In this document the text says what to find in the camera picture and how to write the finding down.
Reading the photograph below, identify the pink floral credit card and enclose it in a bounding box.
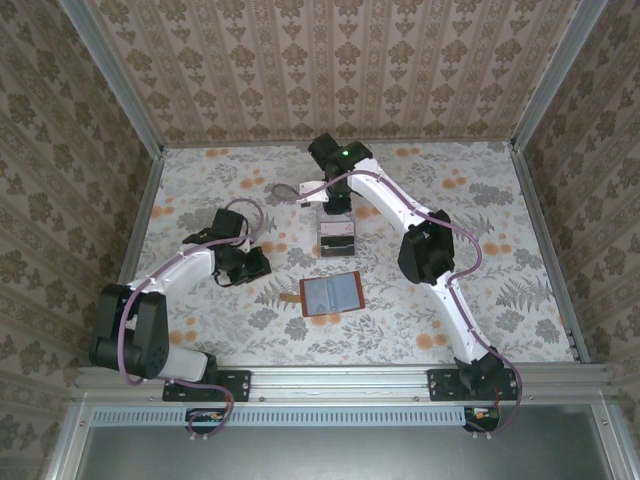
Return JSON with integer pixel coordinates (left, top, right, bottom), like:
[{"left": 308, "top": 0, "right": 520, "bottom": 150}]
[{"left": 319, "top": 217, "right": 357, "bottom": 239}]

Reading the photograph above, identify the grey card with black stripe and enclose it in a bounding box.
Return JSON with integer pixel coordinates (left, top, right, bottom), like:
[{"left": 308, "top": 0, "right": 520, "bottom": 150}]
[{"left": 318, "top": 235, "right": 357, "bottom": 260}]

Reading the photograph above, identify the brown leather card holder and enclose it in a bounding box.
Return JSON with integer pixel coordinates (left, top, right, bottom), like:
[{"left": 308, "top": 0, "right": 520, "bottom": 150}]
[{"left": 279, "top": 270, "right": 366, "bottom": 318}]

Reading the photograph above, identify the grey metal panel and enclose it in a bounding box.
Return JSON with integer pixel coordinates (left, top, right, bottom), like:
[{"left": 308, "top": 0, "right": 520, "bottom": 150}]
[{"left": 74, "top": 424, "right": 609, "bottom": 480}]

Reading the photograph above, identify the aluminium table side rail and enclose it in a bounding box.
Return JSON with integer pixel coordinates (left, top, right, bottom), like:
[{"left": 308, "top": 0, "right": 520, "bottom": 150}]
[
  {"left": 509, "top": 147, "right": 591, "bottom": 364},
  {"left": 94, "top": 147, "right": 166, "bottom": 369}
]

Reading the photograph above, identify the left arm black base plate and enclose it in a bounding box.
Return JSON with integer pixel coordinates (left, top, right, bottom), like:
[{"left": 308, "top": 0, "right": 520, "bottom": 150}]
[{"left": 162, "top": 368, "right": 252, "bottom": 403}]

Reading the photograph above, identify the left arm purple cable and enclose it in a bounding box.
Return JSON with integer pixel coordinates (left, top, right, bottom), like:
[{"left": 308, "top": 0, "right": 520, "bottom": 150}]
[{"left": 117, "top": 198, "right": 269, "bottom": 444}]

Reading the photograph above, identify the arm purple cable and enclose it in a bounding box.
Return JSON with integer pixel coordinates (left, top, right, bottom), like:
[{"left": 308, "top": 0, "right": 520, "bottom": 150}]
[
  {"left": 117, "top": 198, "right": 269, "bottom": 444},
  {"left": 271, "top": 172, "right": 525, "bottom": 441}
]

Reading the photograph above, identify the aluminium mounting rail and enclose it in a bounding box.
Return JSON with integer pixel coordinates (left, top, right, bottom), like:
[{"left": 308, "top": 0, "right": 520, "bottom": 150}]
[{"left": 74, "top": 365, "right": 614, "bottom": 401}]

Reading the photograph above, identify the black connector box with wires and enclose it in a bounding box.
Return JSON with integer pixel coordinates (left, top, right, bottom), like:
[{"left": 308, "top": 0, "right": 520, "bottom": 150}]
[
  {"left": 183, "top": 407, "right": 227, "bottom": 435},
  {"left": 462, "top": 405, "right": 502, "bottom": 434}
]

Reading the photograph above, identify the white slotted cable duct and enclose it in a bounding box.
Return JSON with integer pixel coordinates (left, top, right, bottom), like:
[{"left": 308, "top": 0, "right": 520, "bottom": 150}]
[{"left": 92, "top": 405, "right": 474, "bottom": 429}]

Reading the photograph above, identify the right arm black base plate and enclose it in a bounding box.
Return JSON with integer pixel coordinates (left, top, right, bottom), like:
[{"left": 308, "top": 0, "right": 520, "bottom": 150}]
[{"left": 427, "top": 368, "right": 521, "bottom": 403}]

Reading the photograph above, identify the aluminium frame post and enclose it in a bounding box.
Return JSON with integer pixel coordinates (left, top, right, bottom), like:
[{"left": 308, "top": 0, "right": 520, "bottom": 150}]
[
  {"left": 58, "top": 0, "right": 166, "bottom": 156},
  {"left": 509, "top": 0, "right": 609, "bottom": 151}
]

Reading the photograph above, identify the aluminium lower frame strut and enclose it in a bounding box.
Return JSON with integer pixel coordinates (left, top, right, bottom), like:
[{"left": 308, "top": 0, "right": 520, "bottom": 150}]
[
  {"left": 43, "top": 399, "right": 96, "bottom": 480},
  {"left": 591, "top": 399, "right": 640, "bottom": 480}
]

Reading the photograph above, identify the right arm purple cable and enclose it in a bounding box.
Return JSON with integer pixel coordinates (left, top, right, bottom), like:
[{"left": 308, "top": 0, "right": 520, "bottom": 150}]
[{"left": 271, "top": 172, "right": 525, "bottom": 441}]

